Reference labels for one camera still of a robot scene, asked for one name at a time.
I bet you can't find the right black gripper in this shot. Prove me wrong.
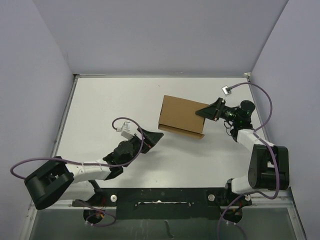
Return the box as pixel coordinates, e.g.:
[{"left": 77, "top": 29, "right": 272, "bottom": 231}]
[{"left": 195, "top": 98, "right": 240, "bottom": 123}]

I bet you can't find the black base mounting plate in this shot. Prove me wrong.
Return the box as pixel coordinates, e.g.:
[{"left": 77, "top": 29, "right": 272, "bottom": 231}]
[{"left": 84, "top": 187, "right": 252, "bottom": 221}]

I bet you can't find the wrist white camera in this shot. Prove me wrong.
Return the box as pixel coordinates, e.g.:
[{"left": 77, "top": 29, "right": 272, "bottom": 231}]
[
  {"left": 116, "top": 121, "right": 134, "bottom": 141},
  {"left": 221, "top": 85, "right": 232, "bottom": 97}
]

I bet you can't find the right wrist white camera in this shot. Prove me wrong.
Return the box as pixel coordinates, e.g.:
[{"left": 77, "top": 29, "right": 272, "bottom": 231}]
[{"left": 221, "top": 85, "right": 232, "bottom": 97}]

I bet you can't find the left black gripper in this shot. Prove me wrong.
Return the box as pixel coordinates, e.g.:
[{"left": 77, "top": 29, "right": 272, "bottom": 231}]
[{"left": 122, "top": 126, "right": 163, "bottom": 167}]

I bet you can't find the brown cardboard box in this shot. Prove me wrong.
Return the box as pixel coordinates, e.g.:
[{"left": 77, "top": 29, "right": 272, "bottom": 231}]
[{"left": 158, "top": 95, "right": 208, "bottom": 140}]

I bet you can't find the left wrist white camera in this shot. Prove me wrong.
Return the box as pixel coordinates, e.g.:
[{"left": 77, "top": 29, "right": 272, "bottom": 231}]
[{"left": 116, "top": 121, "right": 134, "bottom": 141}]

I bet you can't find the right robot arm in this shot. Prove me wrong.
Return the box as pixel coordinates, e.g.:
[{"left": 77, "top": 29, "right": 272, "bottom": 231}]
[{"left": 195, "top": 97, "right": 290, "bottom": 205}]

